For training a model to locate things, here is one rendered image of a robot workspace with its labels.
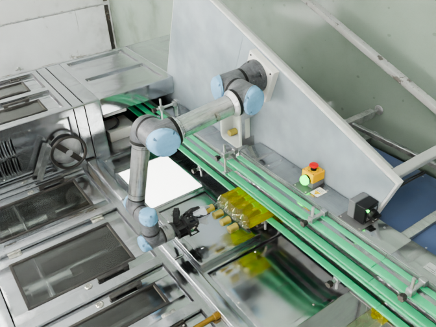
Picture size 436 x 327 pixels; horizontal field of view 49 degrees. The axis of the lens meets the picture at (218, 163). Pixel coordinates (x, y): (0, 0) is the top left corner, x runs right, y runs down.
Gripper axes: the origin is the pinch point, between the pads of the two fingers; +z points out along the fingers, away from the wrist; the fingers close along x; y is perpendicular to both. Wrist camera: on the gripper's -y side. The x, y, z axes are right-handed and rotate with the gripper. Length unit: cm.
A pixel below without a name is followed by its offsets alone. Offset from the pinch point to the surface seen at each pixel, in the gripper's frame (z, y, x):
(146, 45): 55, -159, 21
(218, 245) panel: -1.9, 11.4, -12.5
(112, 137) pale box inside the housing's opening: 0, -110, -13
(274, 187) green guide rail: 24.1, 19.0, 13.6
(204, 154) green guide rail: 22.4, -35.2, 3.9
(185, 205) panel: 1.4, -23.2, -12.9
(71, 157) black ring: -32, -93, -6
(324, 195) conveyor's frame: 35, 39, 16
